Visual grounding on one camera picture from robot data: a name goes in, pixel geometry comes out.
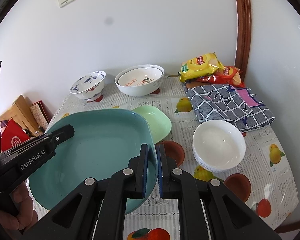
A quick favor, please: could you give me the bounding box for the brown clay bowl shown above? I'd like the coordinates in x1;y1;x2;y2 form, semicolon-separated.
224;173;251;203
161;140;185;167

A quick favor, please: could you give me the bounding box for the green square plastic plate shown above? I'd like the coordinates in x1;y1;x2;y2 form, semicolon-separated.
132;105;172;144

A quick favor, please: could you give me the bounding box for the blue square plastic plate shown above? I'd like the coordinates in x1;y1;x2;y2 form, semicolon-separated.
29;108;158;213

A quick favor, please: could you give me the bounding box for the person's left hand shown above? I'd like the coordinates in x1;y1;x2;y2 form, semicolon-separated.
0;182;38;230

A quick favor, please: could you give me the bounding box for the brown patterned book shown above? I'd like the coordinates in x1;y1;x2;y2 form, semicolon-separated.
30;100;52;130

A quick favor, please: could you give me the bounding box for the red paper bag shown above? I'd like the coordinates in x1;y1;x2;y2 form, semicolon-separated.
0;119;30;152

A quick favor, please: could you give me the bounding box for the blue white patterned bowl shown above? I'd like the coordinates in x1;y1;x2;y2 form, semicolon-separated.
69;70;106;102

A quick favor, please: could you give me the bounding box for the large white ceramic bowl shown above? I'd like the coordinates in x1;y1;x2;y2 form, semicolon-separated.
115;64;165;97

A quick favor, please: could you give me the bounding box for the lemon print inner bowl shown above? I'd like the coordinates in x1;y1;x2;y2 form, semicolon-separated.
117;67;162;87

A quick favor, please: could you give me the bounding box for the grey checked folded cloth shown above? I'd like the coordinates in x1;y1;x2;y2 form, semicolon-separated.
184;84;275;133

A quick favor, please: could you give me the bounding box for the yellow chips bag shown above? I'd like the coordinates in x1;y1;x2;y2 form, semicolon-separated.
179;53;224;82

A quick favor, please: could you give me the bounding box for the red chips bag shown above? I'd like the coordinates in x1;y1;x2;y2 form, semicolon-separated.
196;66;245;88

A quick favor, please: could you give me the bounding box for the brown wooden door frame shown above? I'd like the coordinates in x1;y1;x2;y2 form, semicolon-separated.
235;0;252;80

